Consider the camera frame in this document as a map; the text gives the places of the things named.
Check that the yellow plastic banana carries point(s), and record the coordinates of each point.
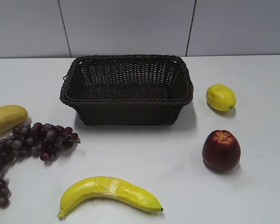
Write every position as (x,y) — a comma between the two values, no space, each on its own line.
(107,187)

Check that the black woven rectangular basket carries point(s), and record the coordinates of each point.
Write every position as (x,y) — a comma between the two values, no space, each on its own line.
(134,90)

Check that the yellow lemon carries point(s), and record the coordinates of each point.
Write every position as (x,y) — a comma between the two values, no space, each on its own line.
(220,98)

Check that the dark red apple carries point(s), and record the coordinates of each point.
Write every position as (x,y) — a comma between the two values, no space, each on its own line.
(221,151)

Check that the purple grape bunch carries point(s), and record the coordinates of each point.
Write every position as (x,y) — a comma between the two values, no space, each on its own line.
(40,141)

